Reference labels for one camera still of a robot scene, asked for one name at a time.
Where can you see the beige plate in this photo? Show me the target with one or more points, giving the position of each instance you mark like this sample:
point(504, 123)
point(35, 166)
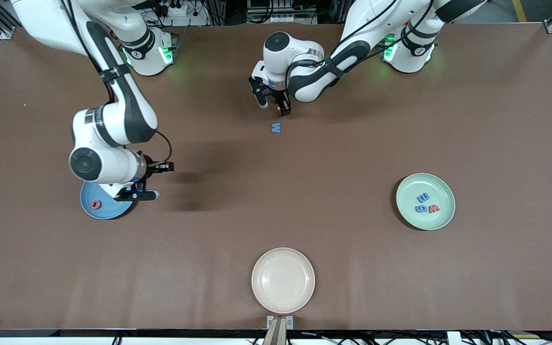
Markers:
point(283, 280)

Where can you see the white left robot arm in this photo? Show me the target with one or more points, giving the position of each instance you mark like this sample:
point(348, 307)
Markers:
point(367, 19)

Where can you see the pink foam letter Q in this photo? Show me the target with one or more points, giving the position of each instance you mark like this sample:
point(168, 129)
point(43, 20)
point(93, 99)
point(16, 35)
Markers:
point(95, 204)

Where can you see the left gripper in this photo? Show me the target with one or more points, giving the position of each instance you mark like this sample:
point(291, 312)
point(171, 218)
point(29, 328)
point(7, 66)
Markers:
point(279, 97)

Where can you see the white power strip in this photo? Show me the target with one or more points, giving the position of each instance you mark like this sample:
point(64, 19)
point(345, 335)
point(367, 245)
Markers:
point(185, 12)

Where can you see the blue plate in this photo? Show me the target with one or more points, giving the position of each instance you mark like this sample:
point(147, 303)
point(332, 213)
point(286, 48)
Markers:
point(106, 211)

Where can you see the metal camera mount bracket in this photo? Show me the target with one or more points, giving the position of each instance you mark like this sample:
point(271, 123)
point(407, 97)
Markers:
point(280, 330)

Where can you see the blue foam letter g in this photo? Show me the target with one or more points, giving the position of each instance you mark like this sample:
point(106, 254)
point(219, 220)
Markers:
point(420, 208)

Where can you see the background equipment rack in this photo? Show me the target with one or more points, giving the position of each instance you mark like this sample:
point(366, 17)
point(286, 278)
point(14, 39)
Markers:
point(281, 9)

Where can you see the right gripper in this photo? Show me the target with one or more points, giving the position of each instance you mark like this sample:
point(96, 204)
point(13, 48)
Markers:
point(151, 167)

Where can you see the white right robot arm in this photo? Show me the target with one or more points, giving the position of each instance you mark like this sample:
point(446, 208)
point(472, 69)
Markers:
point(46, 24)

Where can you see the blue foam letter m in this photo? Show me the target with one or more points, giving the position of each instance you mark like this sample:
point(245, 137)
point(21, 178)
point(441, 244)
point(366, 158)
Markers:
point(423, 197)

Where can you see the green plate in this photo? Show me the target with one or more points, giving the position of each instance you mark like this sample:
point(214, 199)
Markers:
point(425, 220)

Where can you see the red foam letter w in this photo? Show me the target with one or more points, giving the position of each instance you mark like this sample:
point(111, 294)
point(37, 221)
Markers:
point(434, 208)

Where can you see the blue foam letter W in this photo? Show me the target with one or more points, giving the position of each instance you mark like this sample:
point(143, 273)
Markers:
point(276, 128)

